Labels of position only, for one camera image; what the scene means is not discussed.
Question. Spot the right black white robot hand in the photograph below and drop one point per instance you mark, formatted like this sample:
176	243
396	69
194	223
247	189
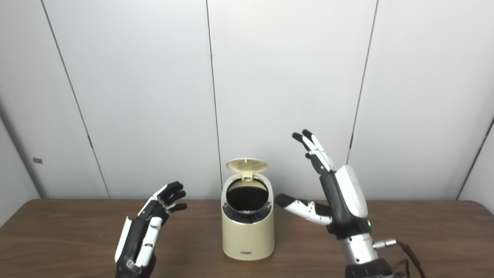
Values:
343	208

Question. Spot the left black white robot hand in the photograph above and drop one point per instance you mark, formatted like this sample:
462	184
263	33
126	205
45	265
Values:
135	239

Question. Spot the round cream bin lid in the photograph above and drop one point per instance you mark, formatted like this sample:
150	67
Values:
247	165

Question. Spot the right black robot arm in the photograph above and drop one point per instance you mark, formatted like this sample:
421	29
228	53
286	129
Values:
361	253

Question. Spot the cream-colored bin body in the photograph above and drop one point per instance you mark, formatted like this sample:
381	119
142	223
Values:
248	239

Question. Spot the black wall panel hinge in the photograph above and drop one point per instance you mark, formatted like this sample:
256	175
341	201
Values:
90	142
351	142

